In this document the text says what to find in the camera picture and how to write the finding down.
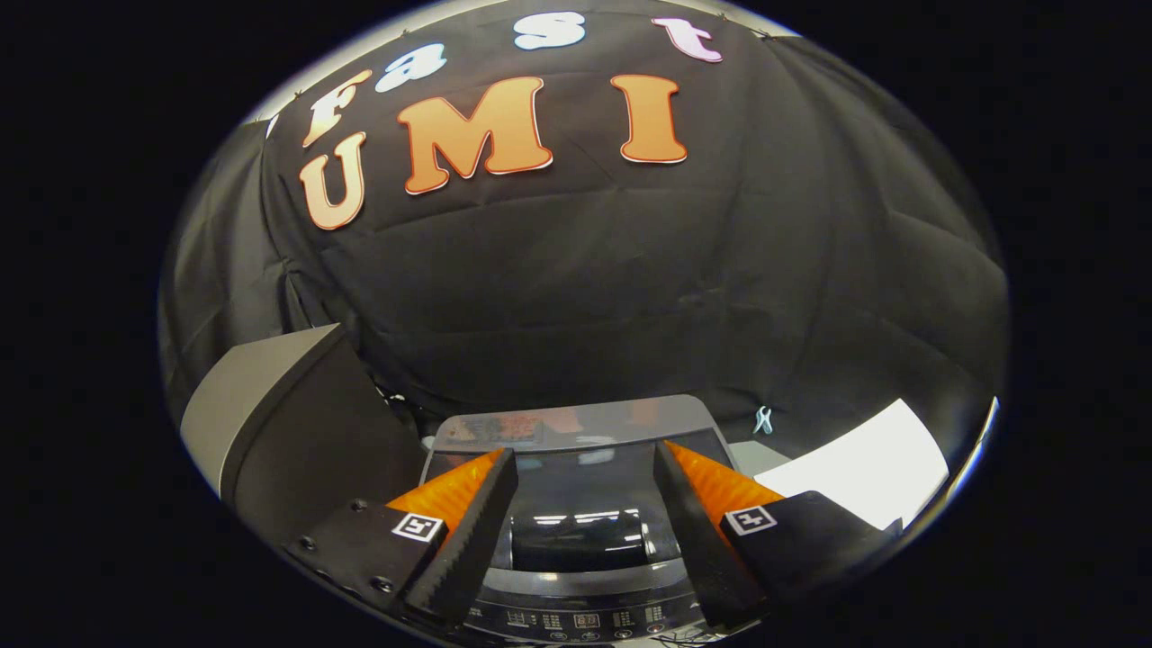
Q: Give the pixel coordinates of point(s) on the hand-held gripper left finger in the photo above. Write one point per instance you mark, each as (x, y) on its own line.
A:
(472, 531)

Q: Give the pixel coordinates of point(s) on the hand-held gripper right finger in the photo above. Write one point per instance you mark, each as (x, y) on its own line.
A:
(697, 540)

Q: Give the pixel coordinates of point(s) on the grey washing machine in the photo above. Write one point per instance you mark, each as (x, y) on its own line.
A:
(585, 619)

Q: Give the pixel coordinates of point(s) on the light blue clip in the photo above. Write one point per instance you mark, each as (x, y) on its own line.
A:
(763, 420)

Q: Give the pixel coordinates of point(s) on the white side table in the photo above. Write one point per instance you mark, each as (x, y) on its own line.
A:
(864, 468)

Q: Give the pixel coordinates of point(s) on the grey cabinet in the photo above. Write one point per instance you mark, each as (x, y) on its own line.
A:
(270, 378)

